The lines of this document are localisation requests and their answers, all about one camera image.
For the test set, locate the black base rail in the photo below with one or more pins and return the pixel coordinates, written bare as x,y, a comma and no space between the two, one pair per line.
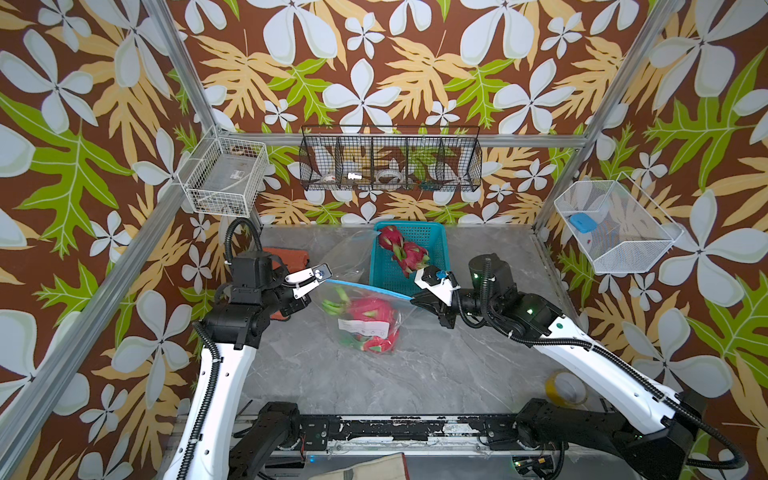
471,432

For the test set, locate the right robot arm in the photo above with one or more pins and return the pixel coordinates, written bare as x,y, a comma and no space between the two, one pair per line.
654,429

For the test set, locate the white wire basket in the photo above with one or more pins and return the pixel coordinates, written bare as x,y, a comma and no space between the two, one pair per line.
222,175
634,231

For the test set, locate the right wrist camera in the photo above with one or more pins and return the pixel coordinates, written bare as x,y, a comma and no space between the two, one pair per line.
439,283

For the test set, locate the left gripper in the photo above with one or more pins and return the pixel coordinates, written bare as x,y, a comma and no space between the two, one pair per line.
293,305

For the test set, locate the red plastic tool case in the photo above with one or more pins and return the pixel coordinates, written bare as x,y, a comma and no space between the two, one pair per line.
293,260

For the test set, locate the dragon fruit bag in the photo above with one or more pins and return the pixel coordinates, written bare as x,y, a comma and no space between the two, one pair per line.
412,258
390,238
371,344

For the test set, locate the blue sponge in basket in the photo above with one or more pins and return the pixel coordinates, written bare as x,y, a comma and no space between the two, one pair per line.
582,223

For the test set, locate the yellow tape roll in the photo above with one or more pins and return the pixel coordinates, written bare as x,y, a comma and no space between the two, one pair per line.
565,389

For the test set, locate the teal plastic basket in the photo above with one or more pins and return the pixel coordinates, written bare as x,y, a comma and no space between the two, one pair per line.
385,272

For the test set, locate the clear zip-top bag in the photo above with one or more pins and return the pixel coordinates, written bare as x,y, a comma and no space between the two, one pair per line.
400,302
349,260

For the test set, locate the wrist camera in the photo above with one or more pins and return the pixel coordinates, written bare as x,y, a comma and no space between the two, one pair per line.
439,283
304,281

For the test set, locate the white wire basket right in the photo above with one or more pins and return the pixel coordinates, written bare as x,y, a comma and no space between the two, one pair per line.
634,231

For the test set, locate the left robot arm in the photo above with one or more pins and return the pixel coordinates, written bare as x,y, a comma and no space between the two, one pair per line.
231,334

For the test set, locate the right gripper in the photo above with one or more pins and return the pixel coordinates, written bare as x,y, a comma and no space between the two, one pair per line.
442,311

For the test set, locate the black wire wall basket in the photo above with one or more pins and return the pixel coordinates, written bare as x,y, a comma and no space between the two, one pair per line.
373,157

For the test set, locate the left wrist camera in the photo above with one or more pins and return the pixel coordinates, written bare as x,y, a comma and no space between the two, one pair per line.
304,281

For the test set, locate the white wire basket left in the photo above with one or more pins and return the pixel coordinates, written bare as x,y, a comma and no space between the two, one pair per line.
222,175

